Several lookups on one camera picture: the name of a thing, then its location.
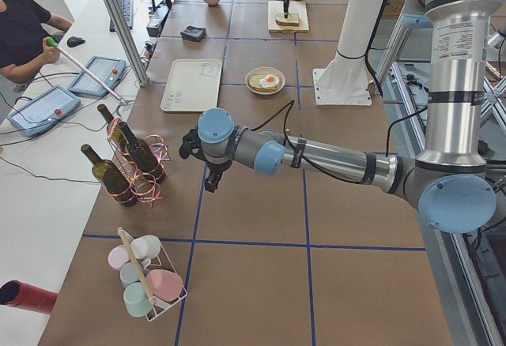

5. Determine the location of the bread slice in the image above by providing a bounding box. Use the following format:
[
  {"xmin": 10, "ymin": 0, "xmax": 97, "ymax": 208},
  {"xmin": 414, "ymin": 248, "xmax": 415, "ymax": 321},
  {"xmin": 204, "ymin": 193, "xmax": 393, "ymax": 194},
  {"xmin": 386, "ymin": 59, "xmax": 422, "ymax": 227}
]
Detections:
[
  {"xmin": 248, "ymin": 74, "xmax": 281, "ymax": 92},
  {"xmin": 275, "ymin": 13, "xmax": 300, "ymax": 26}
]

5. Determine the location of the white round plate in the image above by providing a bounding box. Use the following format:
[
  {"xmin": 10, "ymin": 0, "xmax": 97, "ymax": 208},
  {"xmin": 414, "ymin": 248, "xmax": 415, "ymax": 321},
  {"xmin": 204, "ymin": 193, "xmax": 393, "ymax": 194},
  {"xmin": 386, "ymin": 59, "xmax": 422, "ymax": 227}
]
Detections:
[{"xmin": 245, "ymin": 67, "xmax": 285, "ymax": 95}]

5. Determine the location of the cream bear tray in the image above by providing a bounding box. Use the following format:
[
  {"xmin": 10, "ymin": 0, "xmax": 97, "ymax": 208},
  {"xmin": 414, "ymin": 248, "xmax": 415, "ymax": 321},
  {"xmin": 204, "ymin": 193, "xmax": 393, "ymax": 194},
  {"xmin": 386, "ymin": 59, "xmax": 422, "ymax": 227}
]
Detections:
[{"xmin": 160, "ymin": 59, "xmax": 222, "ymax": 113}]

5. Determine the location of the wooden cutting board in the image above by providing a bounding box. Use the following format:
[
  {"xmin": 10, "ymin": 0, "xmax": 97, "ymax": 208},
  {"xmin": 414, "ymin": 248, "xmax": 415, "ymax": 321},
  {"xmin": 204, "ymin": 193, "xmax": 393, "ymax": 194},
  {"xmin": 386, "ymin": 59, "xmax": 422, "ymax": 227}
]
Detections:
[{"xmin": 267, "ymin": 1, "xmax": 309, "ymax": 32}]

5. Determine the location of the green wine bottle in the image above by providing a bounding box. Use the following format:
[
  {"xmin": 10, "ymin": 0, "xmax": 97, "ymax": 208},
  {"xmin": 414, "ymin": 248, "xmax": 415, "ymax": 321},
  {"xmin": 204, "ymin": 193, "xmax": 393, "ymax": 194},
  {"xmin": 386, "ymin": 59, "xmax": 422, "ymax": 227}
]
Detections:
[
  {"xmin": 81, "ymin": 144, "xmax": 138, "ymax": 207},
  {"xmin": 97, "ymin": 103, "xmax": 134, "ymax": 164},
  {"xmin": 119, "ymin": 121, "xmax": 166, "ymax": 183}
]

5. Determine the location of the fried egg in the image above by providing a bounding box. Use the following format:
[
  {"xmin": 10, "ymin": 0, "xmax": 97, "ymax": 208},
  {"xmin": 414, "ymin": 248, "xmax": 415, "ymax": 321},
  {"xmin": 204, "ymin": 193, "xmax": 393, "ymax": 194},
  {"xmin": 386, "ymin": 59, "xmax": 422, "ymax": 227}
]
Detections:
[{"xmin": 259, "ymin": 74, "xmax": 280, "ymax": 89}]

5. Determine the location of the white cup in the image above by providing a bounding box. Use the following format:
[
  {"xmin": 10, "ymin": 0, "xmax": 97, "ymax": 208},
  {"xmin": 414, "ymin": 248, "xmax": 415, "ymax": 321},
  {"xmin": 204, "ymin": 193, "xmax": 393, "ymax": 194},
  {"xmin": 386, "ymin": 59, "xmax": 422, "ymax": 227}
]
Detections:
[{"xmin": 130, "ymin": 235, "xmax": 161, "ymax": 259}]

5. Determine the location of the grey folded cloth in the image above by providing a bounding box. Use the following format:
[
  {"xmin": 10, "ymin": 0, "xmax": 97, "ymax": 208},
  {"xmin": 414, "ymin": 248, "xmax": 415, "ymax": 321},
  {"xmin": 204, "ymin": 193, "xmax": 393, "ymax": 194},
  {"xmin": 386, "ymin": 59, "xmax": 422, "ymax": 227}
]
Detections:
[{"xmin": 179, "ymin": 25, "xmax": 206, "ymax": 42}]

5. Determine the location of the light pink cup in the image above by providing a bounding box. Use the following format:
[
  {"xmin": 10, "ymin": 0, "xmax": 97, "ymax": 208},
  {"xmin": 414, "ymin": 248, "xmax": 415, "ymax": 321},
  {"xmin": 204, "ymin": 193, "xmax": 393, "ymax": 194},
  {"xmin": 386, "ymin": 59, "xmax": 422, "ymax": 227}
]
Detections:
[{"xmin": 108, "ymin": 245, "xmax": 130, "ymax": 271}]

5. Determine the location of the grey cup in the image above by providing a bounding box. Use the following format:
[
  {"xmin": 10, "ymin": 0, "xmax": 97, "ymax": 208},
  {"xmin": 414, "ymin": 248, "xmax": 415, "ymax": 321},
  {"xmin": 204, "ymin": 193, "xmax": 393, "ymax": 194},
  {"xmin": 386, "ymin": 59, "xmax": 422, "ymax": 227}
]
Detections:
[{"xmin": 119, "ymin": 259, "xmax": 151, "ymax": 288}]

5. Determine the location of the black box device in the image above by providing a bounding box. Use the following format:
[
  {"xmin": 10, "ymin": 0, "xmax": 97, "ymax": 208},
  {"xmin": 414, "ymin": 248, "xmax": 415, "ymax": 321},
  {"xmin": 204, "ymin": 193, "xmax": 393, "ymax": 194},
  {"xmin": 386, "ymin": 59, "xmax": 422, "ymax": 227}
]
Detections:
[{"xmin": 146, "ymin": 6, "xmax": 169, "ymax": 38}]

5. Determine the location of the mint green cup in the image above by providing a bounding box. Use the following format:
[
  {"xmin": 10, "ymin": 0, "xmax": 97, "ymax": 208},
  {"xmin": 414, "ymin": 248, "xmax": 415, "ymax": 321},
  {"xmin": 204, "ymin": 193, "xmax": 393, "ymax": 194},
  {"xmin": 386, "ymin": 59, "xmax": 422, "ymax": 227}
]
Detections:
[{"xmin": 123, "ymin": 282, "xmax": 153, "ymax": 318}]

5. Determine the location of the teach pendant far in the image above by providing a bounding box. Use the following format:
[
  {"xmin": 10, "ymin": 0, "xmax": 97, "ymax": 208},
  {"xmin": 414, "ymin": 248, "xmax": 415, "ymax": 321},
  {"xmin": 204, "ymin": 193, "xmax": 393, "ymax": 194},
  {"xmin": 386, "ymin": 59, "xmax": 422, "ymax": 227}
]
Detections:
[{"xmin": 68, "ymin": 56, "xmax": 127, "ymax": 98}]

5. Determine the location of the teach pendant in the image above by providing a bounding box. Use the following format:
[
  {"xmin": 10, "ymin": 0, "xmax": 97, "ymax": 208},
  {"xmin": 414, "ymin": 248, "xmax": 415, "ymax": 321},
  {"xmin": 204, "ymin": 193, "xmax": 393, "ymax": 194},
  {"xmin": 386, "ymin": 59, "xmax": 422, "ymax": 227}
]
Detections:
[
  {"xmin": 68, "ymin": 56, "xmax": 127, "ymax": 98},
  {"xmin": 7, "ymin": 85, "xmax": 81, "ymax": 137}
]

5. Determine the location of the black keyboard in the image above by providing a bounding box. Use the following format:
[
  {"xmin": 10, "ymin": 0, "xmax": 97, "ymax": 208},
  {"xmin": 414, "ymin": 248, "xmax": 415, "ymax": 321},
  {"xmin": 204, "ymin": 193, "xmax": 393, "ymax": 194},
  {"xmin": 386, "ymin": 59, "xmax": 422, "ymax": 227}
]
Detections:
[{"xmin": 117, "ymin": 0, "xmax": 134, "ymax": 30}]

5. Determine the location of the teach pendant near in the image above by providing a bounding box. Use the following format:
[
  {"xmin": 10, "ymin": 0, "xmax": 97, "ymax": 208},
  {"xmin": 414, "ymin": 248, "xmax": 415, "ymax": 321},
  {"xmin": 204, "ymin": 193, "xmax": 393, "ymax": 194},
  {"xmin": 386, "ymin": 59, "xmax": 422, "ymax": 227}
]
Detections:
[{"xmin": 7, "ymin": 85, "xmax": 81, "ymax": 137}]

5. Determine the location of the black computer mouse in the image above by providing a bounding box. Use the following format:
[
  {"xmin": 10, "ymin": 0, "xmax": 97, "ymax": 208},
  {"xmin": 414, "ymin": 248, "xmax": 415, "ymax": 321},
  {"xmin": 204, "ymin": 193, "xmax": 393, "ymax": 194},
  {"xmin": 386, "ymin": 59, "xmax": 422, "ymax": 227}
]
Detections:
[{"xmin": 66, "ymin": 36, "xmax": 85, "ymax": 48}]

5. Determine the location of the pink grabber stick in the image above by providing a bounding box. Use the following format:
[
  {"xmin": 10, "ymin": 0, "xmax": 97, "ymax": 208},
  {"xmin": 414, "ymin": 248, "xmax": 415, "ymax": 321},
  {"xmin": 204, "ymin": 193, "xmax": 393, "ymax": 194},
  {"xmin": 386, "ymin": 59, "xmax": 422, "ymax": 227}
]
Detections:
[{"xmin": 46, "ymin": 36, "xmax": 130, "ymax": 106}]

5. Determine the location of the red cylinder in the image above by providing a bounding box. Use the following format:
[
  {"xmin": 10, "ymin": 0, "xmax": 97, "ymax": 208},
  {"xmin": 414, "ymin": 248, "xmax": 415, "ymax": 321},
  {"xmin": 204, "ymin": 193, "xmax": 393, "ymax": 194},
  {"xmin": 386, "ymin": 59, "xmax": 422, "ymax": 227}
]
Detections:
[{"xmin": 1, "ymin": 280, "xmax": 58, "ymax": 314}]

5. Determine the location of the seated person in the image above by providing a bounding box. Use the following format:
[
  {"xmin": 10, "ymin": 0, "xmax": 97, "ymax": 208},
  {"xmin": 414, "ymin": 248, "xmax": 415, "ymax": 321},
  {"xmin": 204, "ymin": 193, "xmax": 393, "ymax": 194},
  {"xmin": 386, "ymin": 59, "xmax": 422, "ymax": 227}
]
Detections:
[{"xmin": 1, "ymin": 0, "xmax": 72, "ymax": 84}]

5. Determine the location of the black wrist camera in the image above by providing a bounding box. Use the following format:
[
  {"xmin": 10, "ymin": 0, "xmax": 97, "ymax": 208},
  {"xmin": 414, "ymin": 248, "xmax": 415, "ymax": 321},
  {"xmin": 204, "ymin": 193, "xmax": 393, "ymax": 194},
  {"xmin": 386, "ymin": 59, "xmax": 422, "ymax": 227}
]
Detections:
[{"xmin": 179, "ymin": 128, "xmax": 203, "ymax": 160}]

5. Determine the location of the copper wire bottle rack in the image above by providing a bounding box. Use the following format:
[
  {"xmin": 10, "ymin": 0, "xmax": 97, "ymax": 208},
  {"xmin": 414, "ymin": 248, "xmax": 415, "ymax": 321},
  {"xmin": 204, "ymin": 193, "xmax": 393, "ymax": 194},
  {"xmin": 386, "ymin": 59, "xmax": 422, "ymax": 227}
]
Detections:
[{"xmin": 108, "ymin": 118, "xmax": 167, "ymax": 205}]

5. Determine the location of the white wire cup rack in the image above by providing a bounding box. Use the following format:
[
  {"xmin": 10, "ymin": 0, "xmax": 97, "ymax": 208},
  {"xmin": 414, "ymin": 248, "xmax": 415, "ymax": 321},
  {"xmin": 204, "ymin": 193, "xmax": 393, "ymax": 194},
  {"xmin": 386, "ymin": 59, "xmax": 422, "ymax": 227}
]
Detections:
[{"xmin": 116, "ymin": 226, "xmax": 187, "ymax": 322}]

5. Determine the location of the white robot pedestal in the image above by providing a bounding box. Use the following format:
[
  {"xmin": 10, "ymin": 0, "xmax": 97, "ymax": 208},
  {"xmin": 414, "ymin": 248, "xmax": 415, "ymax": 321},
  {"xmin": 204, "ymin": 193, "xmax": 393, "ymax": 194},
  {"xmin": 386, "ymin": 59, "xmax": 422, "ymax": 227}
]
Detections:
[{"xmin": 313, "ymin": 0, "xmax": 384, "ymax": 106}]

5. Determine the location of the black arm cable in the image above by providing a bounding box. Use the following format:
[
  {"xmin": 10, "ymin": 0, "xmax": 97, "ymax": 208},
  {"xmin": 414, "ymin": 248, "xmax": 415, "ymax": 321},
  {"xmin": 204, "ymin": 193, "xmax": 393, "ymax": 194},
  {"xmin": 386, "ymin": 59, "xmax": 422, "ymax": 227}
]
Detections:
[{"xmin": 251, "ymin": 100, "xmax": 429, "ymax": 173}]

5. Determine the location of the wooden rack handle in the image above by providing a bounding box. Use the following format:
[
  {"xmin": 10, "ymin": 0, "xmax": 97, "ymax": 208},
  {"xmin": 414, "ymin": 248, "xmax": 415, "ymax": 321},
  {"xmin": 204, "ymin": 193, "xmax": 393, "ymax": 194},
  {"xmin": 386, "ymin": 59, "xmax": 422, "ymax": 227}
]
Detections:
[{"xmin": 117, "ymin": 227, "xmax": 156, "ymax": 306}]

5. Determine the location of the aluminium frame post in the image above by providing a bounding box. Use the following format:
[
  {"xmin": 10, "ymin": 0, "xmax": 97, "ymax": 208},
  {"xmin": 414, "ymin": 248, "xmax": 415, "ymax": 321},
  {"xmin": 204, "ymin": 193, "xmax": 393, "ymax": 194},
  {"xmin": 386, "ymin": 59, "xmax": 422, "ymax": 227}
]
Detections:
[{"xmin": 103, "ymin": 0, "xmax": 149, "ymax": 87}]

